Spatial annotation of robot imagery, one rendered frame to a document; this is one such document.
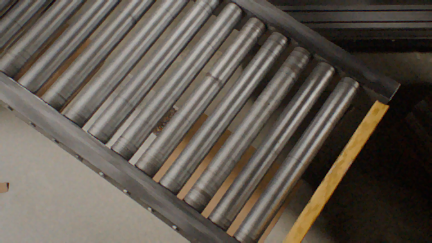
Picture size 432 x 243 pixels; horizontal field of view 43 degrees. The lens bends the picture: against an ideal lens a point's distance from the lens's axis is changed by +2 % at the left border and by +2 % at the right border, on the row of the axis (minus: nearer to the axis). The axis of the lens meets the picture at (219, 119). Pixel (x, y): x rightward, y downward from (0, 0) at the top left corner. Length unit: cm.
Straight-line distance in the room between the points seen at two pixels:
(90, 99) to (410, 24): 124
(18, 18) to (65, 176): 82
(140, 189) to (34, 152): 97
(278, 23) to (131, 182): 50
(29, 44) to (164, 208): 48
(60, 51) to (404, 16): 125
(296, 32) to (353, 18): 74
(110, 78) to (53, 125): 16
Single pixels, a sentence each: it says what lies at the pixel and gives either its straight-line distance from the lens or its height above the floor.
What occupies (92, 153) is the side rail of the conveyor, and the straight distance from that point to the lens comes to 118.
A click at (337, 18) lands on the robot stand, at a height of 23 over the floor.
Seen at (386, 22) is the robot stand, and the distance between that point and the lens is 205.
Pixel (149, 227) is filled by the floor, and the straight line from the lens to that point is 194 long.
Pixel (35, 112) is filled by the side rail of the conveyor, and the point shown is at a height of 80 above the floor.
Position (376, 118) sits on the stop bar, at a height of 82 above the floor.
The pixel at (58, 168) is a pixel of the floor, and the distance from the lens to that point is 204.
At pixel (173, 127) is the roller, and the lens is 118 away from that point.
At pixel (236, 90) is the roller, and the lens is 121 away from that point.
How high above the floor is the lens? 192
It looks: 71 degrees down
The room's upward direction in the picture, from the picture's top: 6 degrees clockwise
